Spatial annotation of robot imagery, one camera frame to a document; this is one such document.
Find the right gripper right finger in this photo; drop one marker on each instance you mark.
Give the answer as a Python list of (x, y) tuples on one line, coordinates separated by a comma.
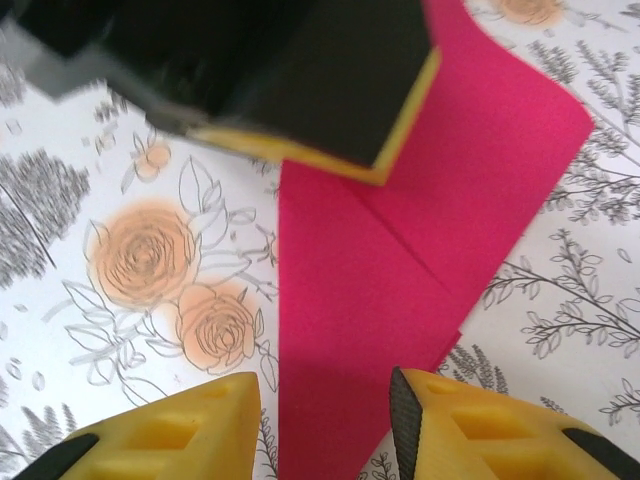
[(450, 440)]

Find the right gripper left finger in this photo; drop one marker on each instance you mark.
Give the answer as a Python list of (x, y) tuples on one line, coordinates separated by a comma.
[(210, 430)]

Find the pink cloth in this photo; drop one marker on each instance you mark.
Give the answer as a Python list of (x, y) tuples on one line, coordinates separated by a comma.
[(360, 280)]

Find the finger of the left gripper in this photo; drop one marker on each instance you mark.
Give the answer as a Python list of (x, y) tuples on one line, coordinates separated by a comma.
[(325, 75)]

